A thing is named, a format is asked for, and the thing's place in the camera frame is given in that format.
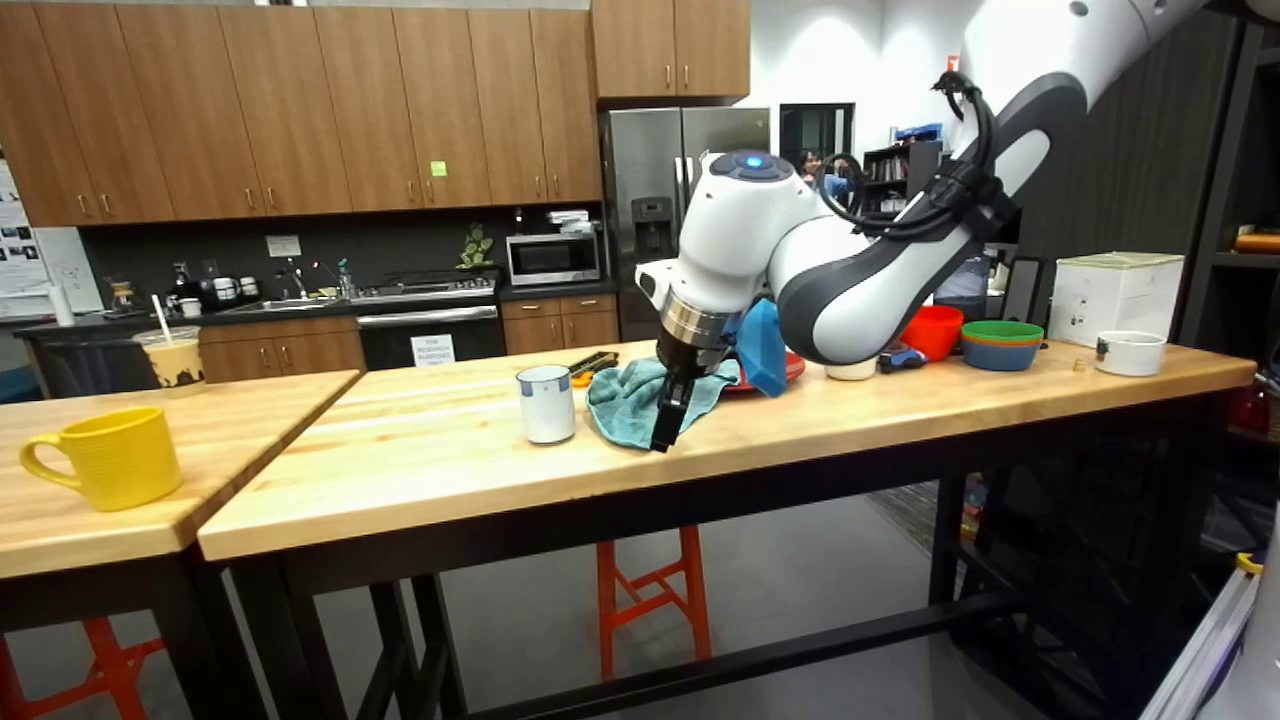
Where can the brown wooden lower cabinet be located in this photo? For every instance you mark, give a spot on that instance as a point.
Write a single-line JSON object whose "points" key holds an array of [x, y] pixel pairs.
{"points": [[560, 324], [280, 351]]}

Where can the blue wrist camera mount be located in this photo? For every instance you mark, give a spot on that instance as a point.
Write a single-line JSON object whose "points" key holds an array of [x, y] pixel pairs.
{"points": [[763, 345]]}

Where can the black speaker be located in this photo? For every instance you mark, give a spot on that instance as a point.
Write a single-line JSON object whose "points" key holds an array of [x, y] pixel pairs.
{"points": [[1024, 285]]}

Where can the blue towel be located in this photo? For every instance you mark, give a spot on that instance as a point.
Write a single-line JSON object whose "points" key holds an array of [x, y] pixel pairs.
{"points": [[621, 402]]}

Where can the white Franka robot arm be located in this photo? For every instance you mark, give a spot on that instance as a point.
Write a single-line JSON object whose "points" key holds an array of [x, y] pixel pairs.
{"points": [[854, 281]]}

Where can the blue and black object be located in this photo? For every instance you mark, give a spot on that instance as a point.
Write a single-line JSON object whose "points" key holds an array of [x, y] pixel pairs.
{"points": [[903, 358]]}

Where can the wooden table black legs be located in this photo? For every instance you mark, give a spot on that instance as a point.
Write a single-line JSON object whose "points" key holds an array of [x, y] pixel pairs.
{"points": [[227, 424], [440, 454]]}

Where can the yellow and black object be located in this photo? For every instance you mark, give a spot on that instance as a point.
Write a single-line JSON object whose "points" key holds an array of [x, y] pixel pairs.
{"points": [[595, 367]]}

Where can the white wall poster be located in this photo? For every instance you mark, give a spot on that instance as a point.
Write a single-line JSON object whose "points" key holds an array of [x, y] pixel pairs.
{"points": [[22, 255]]}

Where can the dark glass door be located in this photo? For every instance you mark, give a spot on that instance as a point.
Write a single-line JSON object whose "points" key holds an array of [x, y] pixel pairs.
{"points": [[814, 132]]}

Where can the stainless steel refrigerator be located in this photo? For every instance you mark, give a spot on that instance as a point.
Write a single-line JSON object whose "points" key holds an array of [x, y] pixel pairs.
{"points": [[641, 174]]}

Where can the brown cabinet above refrigerator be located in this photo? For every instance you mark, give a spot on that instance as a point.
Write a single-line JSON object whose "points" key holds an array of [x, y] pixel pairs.
{"points": [[666, 46]]}

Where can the small green plant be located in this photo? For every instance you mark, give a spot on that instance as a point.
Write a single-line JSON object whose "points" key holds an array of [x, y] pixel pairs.
{"points": [[476, 248]]}

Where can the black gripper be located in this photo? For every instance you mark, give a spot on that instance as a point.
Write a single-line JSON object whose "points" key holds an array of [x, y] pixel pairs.
{"points": [[680, 360]]}

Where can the blue bowl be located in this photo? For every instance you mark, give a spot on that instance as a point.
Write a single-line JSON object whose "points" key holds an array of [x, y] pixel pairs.
{"points": [[1001, 358]]}

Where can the plastic cup with straw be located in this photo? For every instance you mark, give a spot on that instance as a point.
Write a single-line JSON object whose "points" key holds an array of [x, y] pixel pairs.
{"points": [[169, 360]]}

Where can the white box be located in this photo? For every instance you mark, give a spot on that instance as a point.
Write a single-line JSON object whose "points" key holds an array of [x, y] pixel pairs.
{"points": [[1122, 295]]}

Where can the small green cabinet sticker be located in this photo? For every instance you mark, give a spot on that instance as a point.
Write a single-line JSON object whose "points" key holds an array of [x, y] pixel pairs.
{"points": [[439, 169]]}

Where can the white bowl with dark contents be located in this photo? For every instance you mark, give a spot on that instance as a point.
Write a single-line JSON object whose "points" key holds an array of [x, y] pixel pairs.
{"points": [[1131, 354]]}

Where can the silver microwave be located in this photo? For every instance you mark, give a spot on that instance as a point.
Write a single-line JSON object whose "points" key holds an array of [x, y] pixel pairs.
{"points": [[549, 259]]}

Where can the black shelf unit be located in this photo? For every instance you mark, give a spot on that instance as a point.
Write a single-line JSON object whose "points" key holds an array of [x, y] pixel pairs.
{"points": [[886, 164]]}

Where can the orange metal stool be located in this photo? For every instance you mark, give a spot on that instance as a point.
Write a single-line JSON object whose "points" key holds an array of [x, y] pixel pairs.
{"points": [[652, 595], [106, 664]]}

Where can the yellow mug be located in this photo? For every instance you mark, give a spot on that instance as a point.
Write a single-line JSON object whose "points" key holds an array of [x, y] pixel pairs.
{"points": [[122, 461]]}

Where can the white wall outlet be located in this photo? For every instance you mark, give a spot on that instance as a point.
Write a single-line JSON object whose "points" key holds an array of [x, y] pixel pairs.
{"points": [[280, 247]]}

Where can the green bowl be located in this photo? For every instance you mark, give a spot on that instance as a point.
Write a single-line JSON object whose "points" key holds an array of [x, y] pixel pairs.
{"points": [[1005, 335]]}

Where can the long brown upper cabinets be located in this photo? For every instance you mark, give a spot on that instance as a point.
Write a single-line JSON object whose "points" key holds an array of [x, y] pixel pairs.
{"points": [[295, 104]]}

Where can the tall white cup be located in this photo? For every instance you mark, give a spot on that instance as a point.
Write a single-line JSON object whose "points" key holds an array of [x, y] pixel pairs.
{"points": [[850, 373]]}

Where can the black built-in oven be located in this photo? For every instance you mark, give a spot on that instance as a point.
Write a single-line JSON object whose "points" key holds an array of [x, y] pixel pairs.
{"points": [[387, 335]]}

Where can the small white can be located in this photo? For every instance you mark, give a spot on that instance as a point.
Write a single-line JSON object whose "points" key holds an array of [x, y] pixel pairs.
{"points": [[545, 406]]}

